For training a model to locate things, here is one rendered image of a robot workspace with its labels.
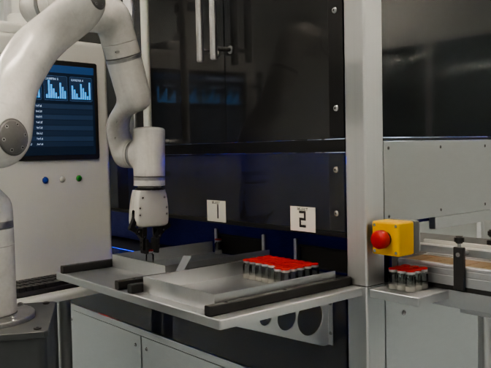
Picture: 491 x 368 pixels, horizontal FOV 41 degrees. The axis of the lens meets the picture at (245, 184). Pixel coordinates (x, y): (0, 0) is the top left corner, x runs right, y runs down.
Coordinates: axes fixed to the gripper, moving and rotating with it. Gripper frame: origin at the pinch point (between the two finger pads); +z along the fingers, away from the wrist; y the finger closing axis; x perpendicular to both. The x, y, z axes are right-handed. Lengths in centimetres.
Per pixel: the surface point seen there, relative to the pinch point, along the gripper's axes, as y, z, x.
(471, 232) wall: -480, 48, -193
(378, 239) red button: -16, -6, 64
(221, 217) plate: -18.8, -6.8, 7.2
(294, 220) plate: -18.9, -8.2, 36.1
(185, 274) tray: 6.9, 3.6, 26.3
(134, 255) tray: 0.0, 3.5, -7.7
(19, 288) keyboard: 26.4, 11.8, -23.9
